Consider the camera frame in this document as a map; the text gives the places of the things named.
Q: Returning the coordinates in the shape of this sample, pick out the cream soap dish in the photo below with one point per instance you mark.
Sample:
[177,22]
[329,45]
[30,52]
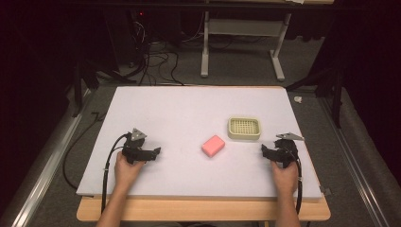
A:
[244,128]

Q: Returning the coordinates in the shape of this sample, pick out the small white crumpled scrap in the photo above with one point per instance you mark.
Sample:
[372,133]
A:
[298,99]

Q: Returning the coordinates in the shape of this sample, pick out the person's left hand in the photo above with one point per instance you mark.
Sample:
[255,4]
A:
[126,171]

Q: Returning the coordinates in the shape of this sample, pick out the pink sponge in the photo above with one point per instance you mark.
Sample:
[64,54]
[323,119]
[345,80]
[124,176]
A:
[213,145]

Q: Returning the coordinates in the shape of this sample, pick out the black stand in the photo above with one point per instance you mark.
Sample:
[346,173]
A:
[331,85]
[82,82]

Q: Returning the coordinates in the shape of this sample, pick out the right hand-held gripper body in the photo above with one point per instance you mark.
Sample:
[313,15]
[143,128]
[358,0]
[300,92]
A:
[286,150]

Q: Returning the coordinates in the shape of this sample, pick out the person's right hand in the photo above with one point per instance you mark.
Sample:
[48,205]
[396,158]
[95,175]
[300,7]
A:
[285,179]

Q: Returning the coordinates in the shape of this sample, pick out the white foam mat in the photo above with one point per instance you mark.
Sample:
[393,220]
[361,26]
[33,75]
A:
[189,119]

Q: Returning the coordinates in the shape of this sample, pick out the metal rail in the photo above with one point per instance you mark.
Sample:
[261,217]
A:
[356,164]
[47,167]

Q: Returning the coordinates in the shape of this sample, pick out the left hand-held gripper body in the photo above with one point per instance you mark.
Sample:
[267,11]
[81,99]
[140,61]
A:
[135,148]

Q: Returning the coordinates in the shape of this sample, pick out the white desk frame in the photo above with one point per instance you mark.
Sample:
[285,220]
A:
[242,27]

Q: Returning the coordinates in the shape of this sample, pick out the wooden table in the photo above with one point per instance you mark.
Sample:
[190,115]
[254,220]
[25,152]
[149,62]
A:
[201,209]

